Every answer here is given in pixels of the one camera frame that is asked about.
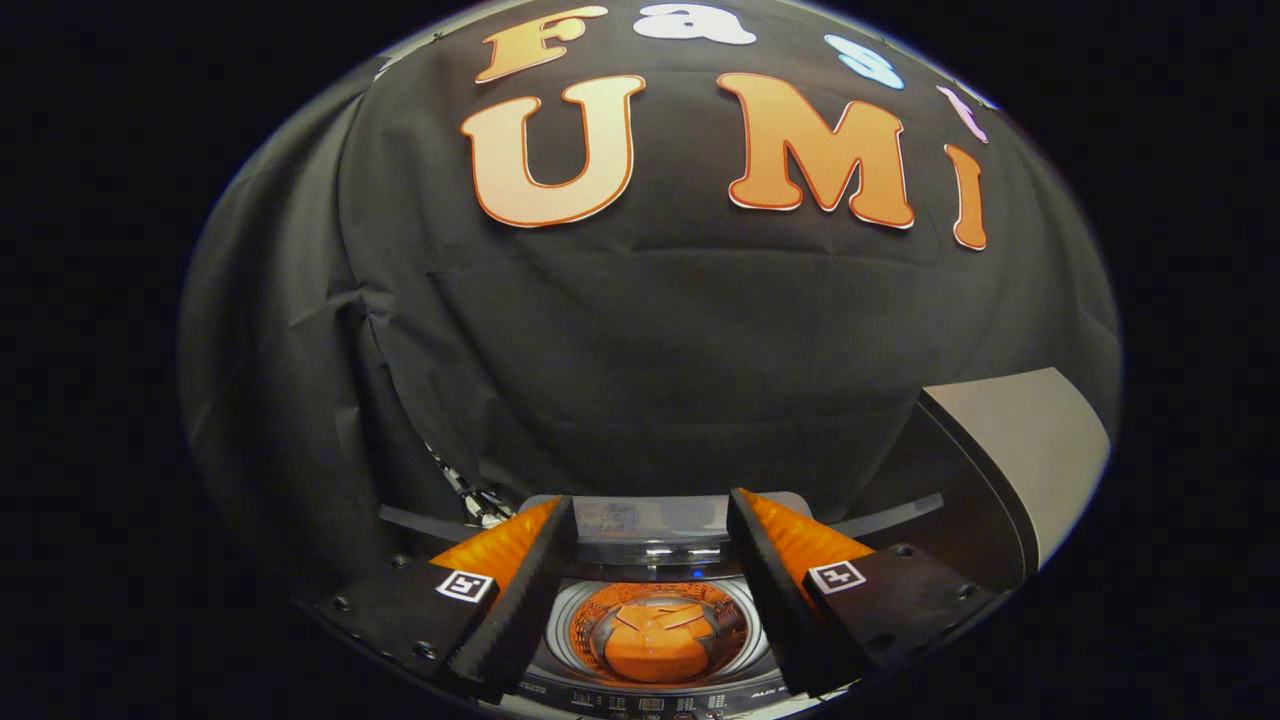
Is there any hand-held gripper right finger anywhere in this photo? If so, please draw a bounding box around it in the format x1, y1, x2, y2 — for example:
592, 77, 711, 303
727, 488, 1001, 699

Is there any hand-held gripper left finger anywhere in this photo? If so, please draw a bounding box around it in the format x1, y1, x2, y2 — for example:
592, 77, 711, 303
295, 496, 579, 704

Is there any yellow polo shirt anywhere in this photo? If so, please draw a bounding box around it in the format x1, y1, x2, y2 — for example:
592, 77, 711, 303
600, 600, 723, 685

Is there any transparent washing machine lid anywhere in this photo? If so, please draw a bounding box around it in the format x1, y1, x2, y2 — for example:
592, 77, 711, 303
378, 490, 947, 591

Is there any grey cabinet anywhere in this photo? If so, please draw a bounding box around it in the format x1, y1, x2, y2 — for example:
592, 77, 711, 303
915, 367, 1113, 576

